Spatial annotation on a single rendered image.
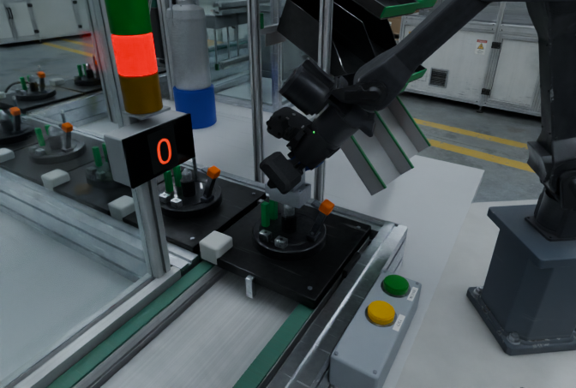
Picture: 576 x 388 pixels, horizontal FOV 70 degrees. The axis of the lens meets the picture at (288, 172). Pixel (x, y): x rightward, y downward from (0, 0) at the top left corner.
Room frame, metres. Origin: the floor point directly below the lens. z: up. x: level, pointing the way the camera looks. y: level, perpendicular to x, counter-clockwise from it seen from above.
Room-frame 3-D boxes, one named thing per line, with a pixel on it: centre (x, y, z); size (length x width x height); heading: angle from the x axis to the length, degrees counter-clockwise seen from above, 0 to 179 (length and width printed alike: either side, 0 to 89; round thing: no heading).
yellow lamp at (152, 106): (0.54, 0.20, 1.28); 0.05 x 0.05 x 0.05
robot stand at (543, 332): (0.55, -0.43, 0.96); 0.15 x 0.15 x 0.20; 6
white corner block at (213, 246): (0.61, 0.13, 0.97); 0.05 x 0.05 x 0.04; 59
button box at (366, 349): (0.46, -0.14, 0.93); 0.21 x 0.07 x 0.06; 149
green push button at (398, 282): (0.52, -0.18, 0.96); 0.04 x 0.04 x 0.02
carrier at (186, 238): (0.78, 0.22, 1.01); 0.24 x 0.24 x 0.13; 59
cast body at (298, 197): (0.65, 0.00, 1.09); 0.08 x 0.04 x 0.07; 59
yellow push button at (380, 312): (0.46, -0.14, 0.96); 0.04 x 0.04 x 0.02
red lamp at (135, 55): (0.54, 0.20, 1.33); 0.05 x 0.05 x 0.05
